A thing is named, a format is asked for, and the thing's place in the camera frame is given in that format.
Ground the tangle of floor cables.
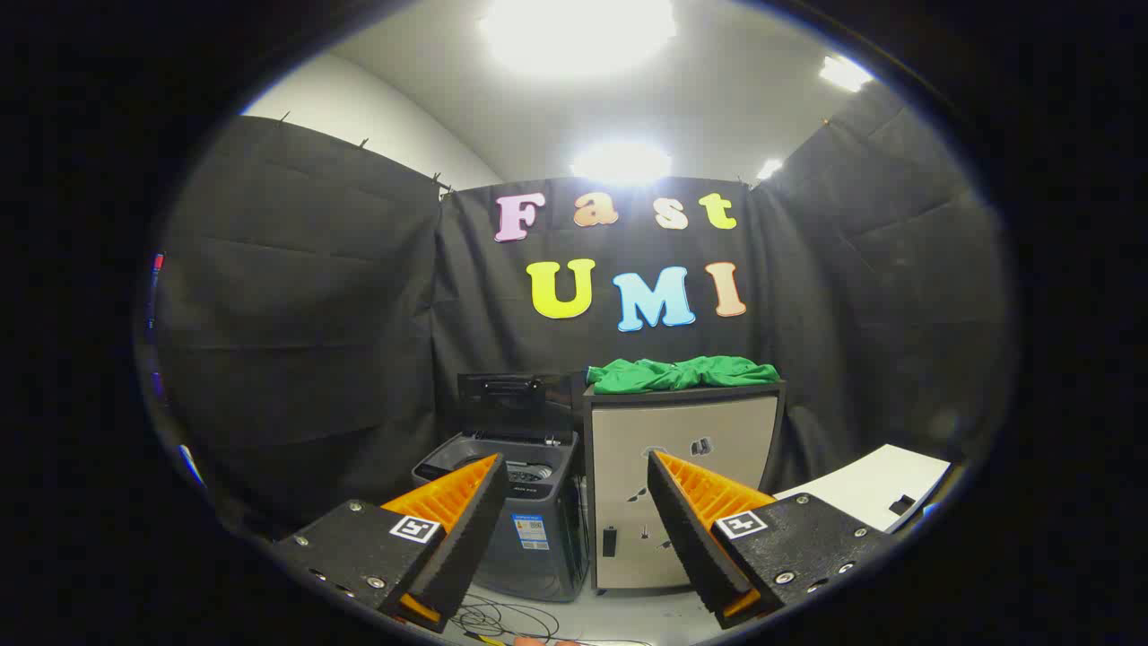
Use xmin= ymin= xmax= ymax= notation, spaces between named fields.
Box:
xmin=448 ymin=592 xmax=656 ymax=646

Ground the dark washing machine lid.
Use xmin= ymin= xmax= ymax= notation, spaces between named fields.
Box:
xmin=457 ymin=372 xmax=577 ymax=442

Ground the green polo shirt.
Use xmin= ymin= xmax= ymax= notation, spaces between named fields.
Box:
xmin=587 ymin=355 xmax=781 ymax=396

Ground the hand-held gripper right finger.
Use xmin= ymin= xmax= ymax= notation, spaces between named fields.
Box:
xmin=646 ymin=449 xmax=900 ymax=631

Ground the white board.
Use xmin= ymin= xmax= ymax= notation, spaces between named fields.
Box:
xmin=773 ymin=444 xmax=952 ymax=535

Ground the rectangular ceiling light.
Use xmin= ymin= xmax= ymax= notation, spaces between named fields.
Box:
xmin=818 ymin=54 xmax=875 ymax=92

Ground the beige cabinet with dark top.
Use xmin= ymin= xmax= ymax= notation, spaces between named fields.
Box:
xmin=583 ymin=381 xmax=788 ymax=595

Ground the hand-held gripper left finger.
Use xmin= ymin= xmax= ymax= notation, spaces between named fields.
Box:
xmin=274 ymin=453 xmax=510 ymax=634

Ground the grey washing machine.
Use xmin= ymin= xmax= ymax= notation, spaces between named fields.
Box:
xmin=413 ymin=429 xmax=593 ymax=604

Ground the large round ceiling light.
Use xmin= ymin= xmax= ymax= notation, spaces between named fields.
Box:
xmin=480 ymin=0 xmax=678 ymax=80

